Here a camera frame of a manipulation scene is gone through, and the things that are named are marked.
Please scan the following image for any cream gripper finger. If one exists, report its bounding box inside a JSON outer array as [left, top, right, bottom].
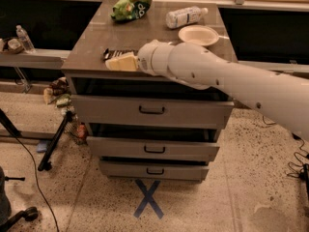
[[105, 52, 138, 72]]

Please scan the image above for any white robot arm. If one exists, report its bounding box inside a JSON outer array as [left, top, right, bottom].
[[103, 40, 309, 140]]

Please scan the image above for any white paper bowl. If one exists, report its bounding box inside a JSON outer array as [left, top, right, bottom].
[[179, 25, 219, 46]]

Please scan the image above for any green chip bag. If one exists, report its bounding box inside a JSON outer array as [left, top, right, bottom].
[[111, 0, 153, 21]]

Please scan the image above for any top grey drawer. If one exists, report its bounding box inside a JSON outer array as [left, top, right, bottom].
[[71, 95, 234, 129]]

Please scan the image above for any grey drawer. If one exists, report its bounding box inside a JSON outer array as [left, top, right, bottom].
[[99, 160, 209, 182], [87, 136, 219, 161], [71, 95, 234, 129]]

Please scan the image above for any grey drawer cabinet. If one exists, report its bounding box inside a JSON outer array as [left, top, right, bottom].
[[62, 0, 234, 181]]

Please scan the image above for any clear plastic water bottle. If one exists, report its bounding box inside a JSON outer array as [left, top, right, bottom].
[[165, 6, 209, 29]]

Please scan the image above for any pile of snack bags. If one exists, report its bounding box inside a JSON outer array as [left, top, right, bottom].
[[43, 77, 88, 145]]

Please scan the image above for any middle grey drawer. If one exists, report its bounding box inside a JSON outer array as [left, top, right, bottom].
[[87, 136, 219, 161]]

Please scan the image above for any small water bottle on shelf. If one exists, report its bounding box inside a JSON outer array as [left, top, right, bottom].
[[16, 25, 36, 53]]

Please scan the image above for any bottom grey drawer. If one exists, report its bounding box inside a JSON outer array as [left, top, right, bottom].
[[99, 160, 209, 182]]

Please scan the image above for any crumpled item on shelf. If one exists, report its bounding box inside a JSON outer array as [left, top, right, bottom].
[[0, 38, 23, 54]]

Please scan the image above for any blue sponge on floor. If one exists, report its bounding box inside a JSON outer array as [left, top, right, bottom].
[[36, 140, 49, 153]]

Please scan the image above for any black tripod leg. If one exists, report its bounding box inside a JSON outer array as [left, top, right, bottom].
[[38, 111, 72, 171]]

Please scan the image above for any blue tape cross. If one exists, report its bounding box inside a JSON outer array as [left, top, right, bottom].
[[133, 179, 164, 219]]

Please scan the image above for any black chair base wheel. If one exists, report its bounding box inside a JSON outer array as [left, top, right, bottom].
[[0, 175, 39, 232]]

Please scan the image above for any black floor cable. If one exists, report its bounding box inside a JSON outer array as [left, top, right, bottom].
[[0, 113, 61, 232]]

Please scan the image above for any tangled black cable right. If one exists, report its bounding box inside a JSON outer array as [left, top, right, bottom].
[[262, 115, 309, 205]]

